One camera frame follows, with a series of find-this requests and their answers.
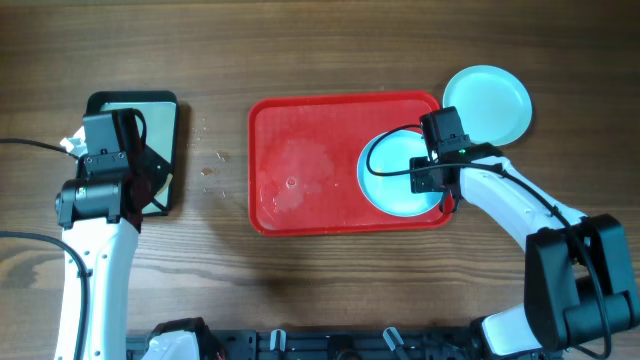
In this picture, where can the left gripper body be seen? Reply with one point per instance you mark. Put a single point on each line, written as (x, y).
(162, 167)

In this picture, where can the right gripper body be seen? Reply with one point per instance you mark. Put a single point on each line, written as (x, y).
(422, 178)

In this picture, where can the teal plate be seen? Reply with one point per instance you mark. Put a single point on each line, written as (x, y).
(493, 104)
(392, 195)

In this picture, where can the teal plate top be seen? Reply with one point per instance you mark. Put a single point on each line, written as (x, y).
(493, 104)

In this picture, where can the green yellow sponge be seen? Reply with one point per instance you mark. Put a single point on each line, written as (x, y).
(164, 184)

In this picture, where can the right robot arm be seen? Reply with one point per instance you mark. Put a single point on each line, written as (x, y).
(579, 283)

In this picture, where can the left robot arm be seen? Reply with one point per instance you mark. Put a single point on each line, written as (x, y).
(100, 212)

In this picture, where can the red plastic tray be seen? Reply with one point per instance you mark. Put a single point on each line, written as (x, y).
(303, 155)

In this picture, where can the black water basin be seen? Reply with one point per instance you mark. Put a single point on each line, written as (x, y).
(159, 107)

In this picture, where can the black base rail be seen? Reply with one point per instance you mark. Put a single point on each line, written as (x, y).
(432, 343)

